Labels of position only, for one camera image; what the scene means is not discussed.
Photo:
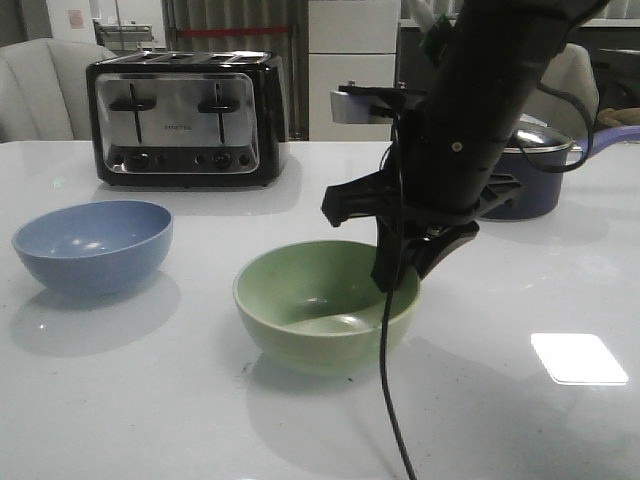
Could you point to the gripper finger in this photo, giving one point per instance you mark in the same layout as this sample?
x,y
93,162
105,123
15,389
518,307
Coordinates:
x,y
431,252
392,260

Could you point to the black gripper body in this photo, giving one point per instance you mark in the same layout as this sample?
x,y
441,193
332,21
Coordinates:
x,y
442,155

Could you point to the green bowl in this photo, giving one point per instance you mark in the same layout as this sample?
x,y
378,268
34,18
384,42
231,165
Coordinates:
x,y
313,307

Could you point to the blue bowl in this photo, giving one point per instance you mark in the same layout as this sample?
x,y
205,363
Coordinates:
x,y
96,248

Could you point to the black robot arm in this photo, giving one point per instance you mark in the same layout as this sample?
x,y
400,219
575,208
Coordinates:
x,y
498,48

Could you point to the glass pot lid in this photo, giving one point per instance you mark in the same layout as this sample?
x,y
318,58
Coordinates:
x,y
533,136

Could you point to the dark blue saucepan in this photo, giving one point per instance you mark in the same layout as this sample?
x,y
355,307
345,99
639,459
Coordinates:
x,y
541,175

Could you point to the white refrigerator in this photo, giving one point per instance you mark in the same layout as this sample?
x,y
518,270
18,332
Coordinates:
x,y
349,41

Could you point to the right beige armchair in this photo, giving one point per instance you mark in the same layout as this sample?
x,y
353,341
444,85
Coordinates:
x,y
571,72

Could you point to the beige armchair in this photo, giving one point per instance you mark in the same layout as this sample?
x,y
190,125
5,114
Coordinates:
x,y
571,72
44,91

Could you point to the black and chrome toaster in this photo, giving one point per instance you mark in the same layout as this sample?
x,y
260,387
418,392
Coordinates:
x,y
188,119

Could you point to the metal cart in background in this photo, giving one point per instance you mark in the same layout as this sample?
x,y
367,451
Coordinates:
x,y
123,37

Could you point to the left beige armchair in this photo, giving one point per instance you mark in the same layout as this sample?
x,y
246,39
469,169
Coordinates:
x,y
44,91

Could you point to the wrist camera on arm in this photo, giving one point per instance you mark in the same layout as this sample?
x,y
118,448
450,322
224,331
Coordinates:
x,y
359,105

